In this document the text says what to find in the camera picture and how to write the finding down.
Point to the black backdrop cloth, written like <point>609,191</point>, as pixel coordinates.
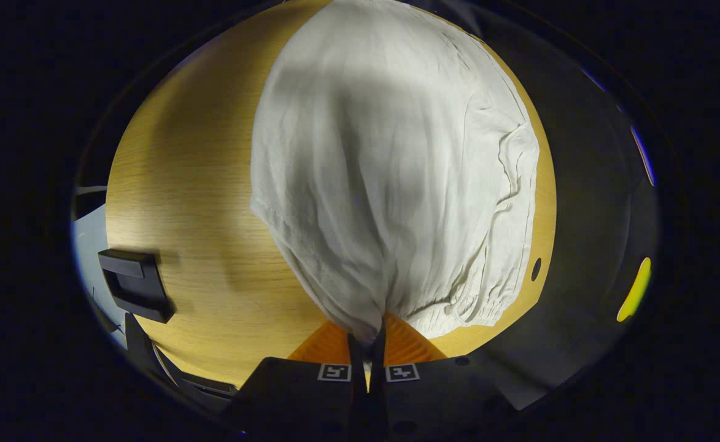
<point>593,215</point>

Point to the white jeans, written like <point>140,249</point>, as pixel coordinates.
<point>390,172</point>

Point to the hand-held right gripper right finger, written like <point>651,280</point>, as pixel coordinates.
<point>379,393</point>

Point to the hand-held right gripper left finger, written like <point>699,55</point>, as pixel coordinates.
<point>358,393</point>

